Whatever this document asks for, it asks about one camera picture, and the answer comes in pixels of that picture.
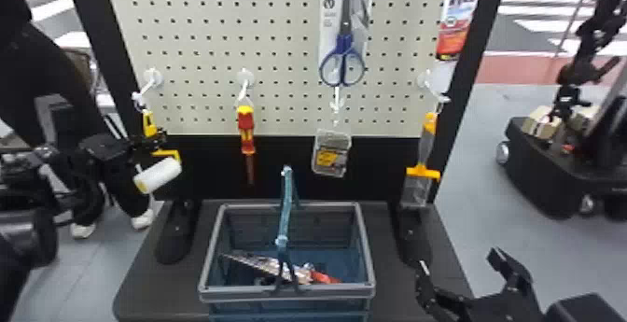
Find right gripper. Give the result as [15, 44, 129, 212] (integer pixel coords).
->
[413, 245, 546, 322]

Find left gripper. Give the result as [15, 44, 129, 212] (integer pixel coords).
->
[77, 133, 169, 170]

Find red yellow screwdriver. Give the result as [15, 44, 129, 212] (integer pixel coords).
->
[235, 104, 258, 186]

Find white pegboard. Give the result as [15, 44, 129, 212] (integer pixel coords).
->
[61, 0, 513, 266]

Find yellow scraper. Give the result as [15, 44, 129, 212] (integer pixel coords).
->
[399, 111, 442, 208]

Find person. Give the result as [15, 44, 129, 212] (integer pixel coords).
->
[0, 0, 156, 240]

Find orange tool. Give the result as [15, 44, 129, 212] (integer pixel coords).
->
[308, 269, 342, 286]

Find silver tool packet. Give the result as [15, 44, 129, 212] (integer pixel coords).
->
[219, 250, 315, 287]

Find blue basket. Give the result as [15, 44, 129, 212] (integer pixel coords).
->
[197, 165, 378, 322]

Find clear packet of bits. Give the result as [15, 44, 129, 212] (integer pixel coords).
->
[311, 128, 353, 178]

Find blue scissors on card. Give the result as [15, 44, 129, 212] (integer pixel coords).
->
[318, 0, 376, 89]

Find red glue packet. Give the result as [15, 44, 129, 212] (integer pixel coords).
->
[435, 0, 489, 62]

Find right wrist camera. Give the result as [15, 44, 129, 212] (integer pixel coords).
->
[544, 291, 627, 322]

